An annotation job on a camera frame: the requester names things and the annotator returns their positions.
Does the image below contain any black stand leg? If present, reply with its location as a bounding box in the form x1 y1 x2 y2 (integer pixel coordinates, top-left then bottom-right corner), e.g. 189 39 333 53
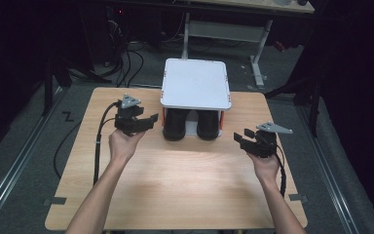
41 58 112 117
265 76 323 138

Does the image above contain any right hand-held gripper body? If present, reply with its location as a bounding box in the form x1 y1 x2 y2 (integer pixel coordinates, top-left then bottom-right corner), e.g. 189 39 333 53
248 121 294 159

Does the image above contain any black floor cable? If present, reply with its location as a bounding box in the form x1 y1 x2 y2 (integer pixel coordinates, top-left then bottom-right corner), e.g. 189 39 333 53
53 120 83 179

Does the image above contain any person's right hand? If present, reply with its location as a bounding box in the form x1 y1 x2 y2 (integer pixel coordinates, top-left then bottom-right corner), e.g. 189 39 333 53
246 152 281 185

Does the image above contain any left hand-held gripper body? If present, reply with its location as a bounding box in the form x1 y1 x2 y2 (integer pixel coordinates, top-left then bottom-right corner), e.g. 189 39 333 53
114 94 142 137

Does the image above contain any right hand-held gripper cable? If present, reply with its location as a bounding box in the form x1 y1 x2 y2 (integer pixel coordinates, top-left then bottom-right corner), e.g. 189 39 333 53
275 145 287 198

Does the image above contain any white shoe rack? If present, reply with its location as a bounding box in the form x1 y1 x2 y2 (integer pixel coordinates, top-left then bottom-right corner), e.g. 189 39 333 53
160 58 233 137

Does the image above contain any dark computer cabinet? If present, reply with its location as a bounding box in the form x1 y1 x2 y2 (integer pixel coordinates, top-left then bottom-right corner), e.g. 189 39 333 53
80 5 129 66

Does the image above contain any grey tape piece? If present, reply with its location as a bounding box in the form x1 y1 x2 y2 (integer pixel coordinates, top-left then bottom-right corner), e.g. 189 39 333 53
288 193 309 204

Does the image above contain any black shoe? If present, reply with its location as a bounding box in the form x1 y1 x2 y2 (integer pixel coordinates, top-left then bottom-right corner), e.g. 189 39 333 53
162 108 190 142
196 110 222 141

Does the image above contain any bundle of black floor cables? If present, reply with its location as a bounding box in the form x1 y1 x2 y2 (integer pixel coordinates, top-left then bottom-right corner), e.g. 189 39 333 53
101 38 146 89

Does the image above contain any background desk with grey frame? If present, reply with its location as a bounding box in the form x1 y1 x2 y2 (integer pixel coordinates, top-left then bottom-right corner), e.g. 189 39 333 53
174 0 316 90

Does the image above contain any metal floor rail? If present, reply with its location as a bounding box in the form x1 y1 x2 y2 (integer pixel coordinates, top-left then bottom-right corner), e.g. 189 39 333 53
0 87 63 226
296 106 360 234

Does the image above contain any person's left hand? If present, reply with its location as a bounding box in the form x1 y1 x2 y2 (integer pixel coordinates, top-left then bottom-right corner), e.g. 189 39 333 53
107 129 146 167

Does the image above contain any left hand-held gripper cable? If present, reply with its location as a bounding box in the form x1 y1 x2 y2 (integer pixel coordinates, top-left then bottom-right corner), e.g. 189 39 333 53
93 100 122 186

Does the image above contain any hand-held gripper cable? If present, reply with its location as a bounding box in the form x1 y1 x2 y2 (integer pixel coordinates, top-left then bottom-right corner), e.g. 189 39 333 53
93 100 122 186
275 145 287 198

